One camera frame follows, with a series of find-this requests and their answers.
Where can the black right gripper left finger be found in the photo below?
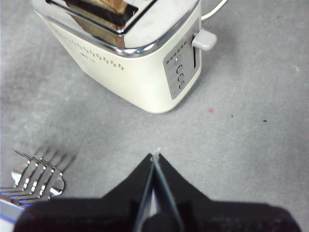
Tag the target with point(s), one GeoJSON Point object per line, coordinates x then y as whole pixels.
{"type": "Point", "coordinates": [96, 215]}

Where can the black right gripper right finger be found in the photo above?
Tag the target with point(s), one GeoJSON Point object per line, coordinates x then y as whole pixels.
{"type": "Point", "coordinates": [217, 217]}

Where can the grey toaster lever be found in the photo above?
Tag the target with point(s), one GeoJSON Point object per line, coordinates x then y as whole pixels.
{"type": "Point", "coordinates": [205, 39]}

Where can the brown-crusted bread slice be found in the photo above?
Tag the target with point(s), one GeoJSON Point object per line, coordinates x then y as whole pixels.
{"type": "Point", "coordinates": [116, 5]}

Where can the stainless steel toast rack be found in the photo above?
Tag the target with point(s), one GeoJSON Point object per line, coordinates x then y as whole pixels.
{"type": "Point", "coordinates": [36, 178]}

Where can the cream toaster with chrome top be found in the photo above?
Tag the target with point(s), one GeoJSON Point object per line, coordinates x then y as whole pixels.
{"type": "Point", "coordinates": [135, 77]}

